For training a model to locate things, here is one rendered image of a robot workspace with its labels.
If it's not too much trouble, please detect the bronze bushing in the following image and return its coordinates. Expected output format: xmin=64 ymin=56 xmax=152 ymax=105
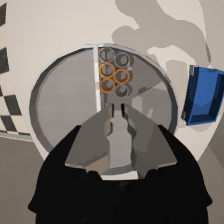
xmin=99 ymin=62 xmax=115 ymax=78
xmin=114 ymin=68 xmax=129 ymax=84
xmin=100 ymin=77 xmax=115 ymax=93

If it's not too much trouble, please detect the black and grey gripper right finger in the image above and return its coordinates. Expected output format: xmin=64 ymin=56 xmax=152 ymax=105
xmin=121 ymin=103 xmax=213 ymax=207

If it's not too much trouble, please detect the blue open-top crate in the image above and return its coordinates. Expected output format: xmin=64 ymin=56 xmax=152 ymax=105
xmin=181 ymin=65 xmax=224 ymax=126

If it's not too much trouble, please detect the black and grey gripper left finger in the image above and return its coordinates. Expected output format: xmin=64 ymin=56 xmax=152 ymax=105
xmin=28 ymin=103 xmax=114 ymax=214

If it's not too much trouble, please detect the grey round turntable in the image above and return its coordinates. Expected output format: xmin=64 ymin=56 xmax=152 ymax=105
xmin=27 ymin=43 xmax=180 ymax=176

